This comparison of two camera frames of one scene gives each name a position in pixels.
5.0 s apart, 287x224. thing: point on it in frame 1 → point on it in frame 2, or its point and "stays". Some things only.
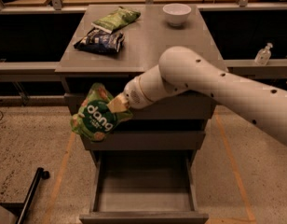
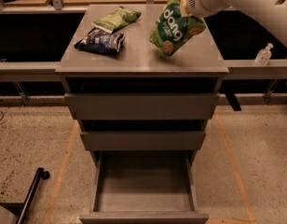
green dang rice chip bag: [93, 119] → [172, 27]
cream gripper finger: [118, 104] → [184, 8]
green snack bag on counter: [118, 19] stays
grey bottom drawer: [143, 187] stays
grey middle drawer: [146, 140] stays
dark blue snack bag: [101, 41] stays
